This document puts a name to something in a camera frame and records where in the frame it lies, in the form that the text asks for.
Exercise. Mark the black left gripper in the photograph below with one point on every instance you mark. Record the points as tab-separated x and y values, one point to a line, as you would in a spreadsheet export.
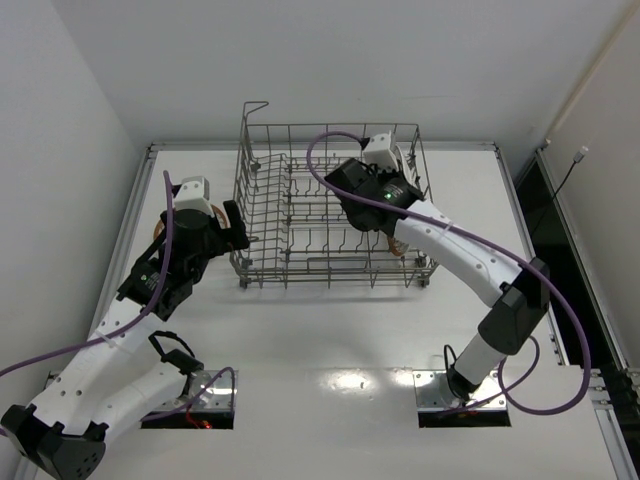
226	232

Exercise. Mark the floral plate with orange rim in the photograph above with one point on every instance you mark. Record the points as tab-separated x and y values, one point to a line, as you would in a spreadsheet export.
190	224

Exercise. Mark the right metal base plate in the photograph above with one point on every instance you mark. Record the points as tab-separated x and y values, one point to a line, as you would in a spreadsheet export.
432	397

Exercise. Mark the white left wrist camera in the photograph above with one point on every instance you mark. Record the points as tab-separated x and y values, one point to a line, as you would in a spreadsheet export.
193	194

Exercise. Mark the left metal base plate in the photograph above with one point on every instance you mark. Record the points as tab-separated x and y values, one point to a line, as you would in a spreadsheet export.
210	392

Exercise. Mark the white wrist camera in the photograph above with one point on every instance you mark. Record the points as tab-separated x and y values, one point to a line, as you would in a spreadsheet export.
381	151
193	194

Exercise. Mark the metal base plate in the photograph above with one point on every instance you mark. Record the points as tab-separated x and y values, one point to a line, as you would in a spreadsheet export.
210	392
432	397

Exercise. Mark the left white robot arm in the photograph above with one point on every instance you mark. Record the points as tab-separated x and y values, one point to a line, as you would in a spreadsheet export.
65	430

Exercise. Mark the grey wire dish rack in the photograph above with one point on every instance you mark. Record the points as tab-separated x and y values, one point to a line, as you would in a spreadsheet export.
297	228

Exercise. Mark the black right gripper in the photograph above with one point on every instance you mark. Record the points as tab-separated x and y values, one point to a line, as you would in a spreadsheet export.
376	176

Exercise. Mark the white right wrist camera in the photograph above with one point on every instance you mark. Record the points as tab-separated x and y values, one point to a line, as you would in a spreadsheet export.
381	151

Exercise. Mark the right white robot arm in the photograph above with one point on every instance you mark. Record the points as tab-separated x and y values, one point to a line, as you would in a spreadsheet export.
515	299

